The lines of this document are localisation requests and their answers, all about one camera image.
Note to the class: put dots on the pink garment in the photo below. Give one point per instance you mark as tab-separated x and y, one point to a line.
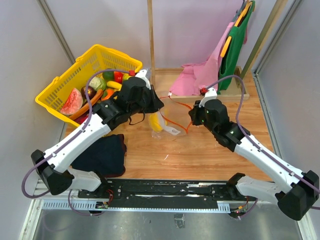
196	76

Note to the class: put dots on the wooden clothes rack base tray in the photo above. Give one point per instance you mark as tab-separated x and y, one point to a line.
165	77

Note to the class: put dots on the orange bell pepper toy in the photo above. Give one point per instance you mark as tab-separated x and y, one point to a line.
107	94

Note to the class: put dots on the green cabbage toy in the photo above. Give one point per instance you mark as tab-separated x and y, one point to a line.
98	83

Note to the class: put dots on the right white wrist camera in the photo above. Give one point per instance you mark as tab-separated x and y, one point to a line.
208	94

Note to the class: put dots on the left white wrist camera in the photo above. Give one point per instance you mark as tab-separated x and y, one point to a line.
141	79

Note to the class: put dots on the left wooden rack post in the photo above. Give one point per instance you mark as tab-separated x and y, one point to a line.
151	41

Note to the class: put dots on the yellow plastic shopping basket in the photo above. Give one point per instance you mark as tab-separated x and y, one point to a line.
95	59

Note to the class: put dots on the green garment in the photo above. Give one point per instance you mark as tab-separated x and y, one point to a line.
234	41

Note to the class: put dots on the yellow banana bunch toy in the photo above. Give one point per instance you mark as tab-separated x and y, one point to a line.
154	122

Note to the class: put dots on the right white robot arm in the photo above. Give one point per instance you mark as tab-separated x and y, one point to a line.
291	189

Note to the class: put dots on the red bell pepper toy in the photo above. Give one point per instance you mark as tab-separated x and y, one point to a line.
118	77

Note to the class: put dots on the purple mangosteen toy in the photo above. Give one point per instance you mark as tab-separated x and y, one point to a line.
90	91

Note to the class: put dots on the orange carrot toy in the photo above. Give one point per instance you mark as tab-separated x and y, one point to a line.
86	107

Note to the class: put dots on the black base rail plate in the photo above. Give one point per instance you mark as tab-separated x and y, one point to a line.
159	194

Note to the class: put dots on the clear zip top bag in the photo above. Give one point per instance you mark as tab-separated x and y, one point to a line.
173	117

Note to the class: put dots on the wooden rack post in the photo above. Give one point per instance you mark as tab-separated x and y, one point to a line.
151	41
265	17

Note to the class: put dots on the green lime toy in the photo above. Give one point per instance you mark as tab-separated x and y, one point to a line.
108	75

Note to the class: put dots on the watermelon slice toy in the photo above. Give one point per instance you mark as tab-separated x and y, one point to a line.
73	103

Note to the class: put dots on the right wooden rack post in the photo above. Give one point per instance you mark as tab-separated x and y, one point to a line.
265	17

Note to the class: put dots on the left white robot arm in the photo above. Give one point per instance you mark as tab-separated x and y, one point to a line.
136	96

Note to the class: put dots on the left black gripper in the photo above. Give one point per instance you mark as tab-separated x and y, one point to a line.
156	103

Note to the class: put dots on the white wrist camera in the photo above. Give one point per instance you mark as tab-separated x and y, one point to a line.
208	94
141	79

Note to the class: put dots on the dark navy folded cloth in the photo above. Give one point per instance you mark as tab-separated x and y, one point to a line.
106	157

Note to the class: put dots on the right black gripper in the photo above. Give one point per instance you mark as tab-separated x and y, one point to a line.
194	112

